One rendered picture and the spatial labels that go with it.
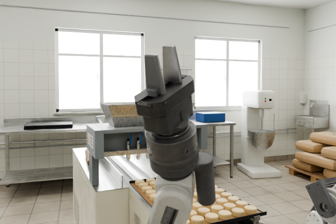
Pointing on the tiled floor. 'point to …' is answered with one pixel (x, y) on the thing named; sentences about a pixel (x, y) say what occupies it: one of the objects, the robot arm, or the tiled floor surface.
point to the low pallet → (306, 173)
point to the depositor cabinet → (102, 191)
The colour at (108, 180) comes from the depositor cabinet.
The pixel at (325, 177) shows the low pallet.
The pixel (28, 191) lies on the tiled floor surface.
